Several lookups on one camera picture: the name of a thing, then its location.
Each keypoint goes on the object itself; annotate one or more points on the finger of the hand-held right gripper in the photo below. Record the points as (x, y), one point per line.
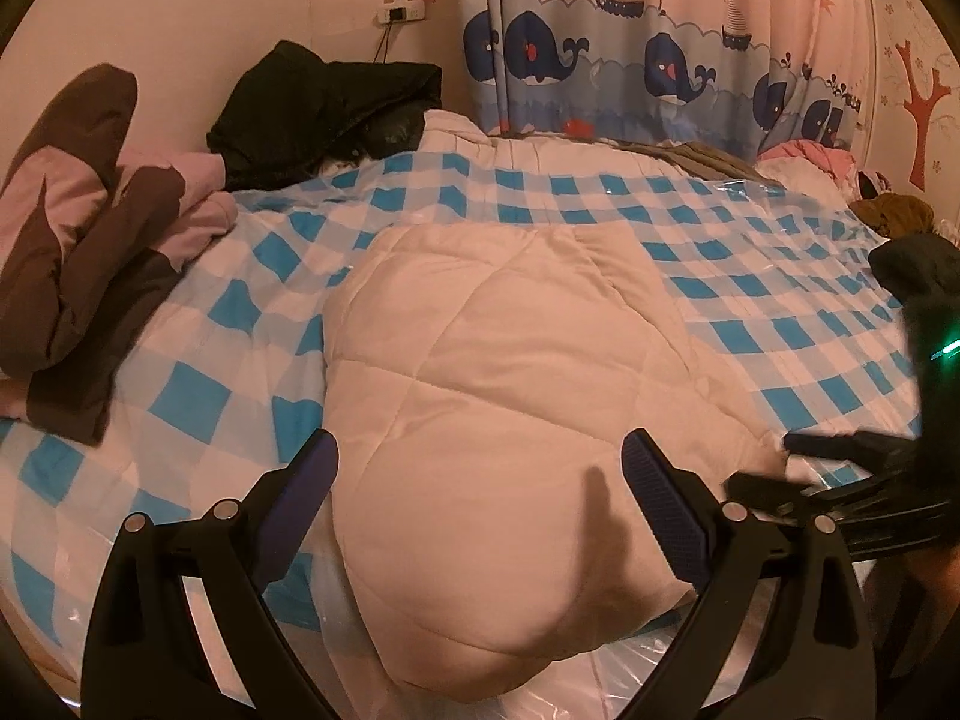
(780, 493)
(840, 444)

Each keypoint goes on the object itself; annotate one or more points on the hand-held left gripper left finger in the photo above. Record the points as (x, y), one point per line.
(304, 487)

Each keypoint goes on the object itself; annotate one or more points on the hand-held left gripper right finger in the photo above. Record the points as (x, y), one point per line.
(664, 491)

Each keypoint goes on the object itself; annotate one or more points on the white quilted jacket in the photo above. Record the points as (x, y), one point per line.
(487, 390)

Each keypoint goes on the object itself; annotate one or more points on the pink clothes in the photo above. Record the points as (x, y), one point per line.
(814, 157)

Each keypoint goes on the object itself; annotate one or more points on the dark cloth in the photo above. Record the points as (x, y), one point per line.
(911, 262)

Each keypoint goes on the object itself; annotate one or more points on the blue checkered plastic bed sheet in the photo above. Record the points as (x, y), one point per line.
(187, 390)

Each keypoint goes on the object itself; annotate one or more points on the olive cloth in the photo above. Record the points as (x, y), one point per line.
(896, 214)

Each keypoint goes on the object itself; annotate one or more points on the grey brown cloth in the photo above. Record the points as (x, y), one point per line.
(712, 159)

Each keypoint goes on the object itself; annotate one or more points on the pink and brown blanket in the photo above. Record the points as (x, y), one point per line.
(82, 225)

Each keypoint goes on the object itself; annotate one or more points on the white duvet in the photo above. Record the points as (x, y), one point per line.
(525, 146)

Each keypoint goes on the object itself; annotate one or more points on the black jacket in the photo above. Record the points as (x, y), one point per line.
(315, 112)

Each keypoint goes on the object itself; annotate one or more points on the whale print curtain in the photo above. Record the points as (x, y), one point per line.
(660, 37)

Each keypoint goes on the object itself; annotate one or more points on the red tree wall decal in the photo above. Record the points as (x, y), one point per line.
(921, 105)

